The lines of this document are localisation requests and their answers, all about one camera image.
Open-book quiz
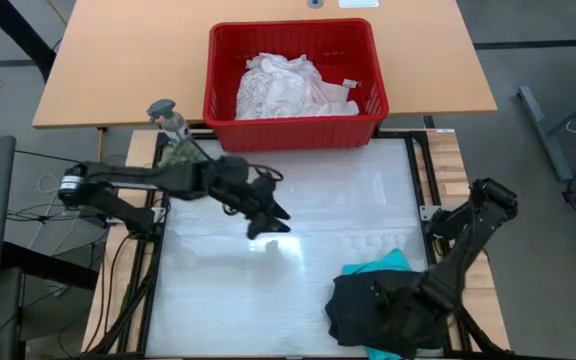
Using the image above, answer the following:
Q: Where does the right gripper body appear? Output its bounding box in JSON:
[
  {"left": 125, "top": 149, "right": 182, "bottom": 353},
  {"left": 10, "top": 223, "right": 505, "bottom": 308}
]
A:
[{"left": 380, "top": 282, "right": 450, "bottom": 349}]

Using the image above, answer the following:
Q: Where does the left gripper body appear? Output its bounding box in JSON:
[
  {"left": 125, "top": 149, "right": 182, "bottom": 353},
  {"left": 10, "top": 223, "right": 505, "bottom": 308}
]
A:
[{"left": 205, "top": 155, "right": 278, "bottom": 224}]

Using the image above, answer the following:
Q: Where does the black jacket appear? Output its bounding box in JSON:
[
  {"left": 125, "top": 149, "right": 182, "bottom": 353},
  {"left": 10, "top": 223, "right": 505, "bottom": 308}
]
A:
[{"left": 324, "top": 269, "right": 445, "bottom": 352}]

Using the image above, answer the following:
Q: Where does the teal garment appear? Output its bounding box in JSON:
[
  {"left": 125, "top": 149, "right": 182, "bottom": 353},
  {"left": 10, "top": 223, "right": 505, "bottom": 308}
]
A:
[{"left": 341, "top": 248, "right": 444, "bottom": 360}]

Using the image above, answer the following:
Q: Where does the white garment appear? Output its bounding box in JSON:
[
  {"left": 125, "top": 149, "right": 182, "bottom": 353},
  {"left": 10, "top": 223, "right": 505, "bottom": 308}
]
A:
[{"left": 235, "top": 52, "right": 362, "bottom": 121}]

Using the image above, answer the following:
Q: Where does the red plastic laundry bin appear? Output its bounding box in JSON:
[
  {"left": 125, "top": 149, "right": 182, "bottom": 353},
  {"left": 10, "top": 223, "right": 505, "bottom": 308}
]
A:
[{"left": 202, "top": 18, "right": 390, "bottom": 154}]

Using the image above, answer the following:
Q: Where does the green potted succulent plant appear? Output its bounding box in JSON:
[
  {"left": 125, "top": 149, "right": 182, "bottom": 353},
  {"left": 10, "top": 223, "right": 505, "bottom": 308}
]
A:
[{"left": 157, "top": 141, "right": 205, "bottom": 169}]

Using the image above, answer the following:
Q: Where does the clear spray bottle grey head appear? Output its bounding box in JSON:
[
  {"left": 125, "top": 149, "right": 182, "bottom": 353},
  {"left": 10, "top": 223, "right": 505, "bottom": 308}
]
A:
[{"left": 146, "top": 98, "right": 197, "bottom": 149}]

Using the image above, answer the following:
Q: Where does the orange wooden desk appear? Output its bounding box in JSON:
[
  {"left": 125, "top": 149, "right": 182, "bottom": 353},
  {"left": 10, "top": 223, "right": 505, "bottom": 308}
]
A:
[{"left": 31, "top": 0, "right": 499, "bottom": 130}]

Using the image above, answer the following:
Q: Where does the grey metal desk leg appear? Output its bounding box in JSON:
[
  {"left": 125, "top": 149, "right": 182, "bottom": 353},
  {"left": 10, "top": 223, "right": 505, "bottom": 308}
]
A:
[{"left": 517, "top": 74, "right": 576, "bottom": 182}]

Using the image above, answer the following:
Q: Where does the black diagonal desk beam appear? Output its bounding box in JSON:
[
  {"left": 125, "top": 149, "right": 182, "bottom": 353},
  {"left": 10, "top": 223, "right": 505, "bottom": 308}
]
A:
[{"left": 0, "top": 0, "right": 59, "bottom": 81}]

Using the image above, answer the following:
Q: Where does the black aluminium table frame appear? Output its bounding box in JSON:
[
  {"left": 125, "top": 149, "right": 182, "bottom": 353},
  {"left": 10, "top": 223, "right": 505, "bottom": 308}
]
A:
[{"left": 87, "top": 129, "right": 509, "bottom": 360}]

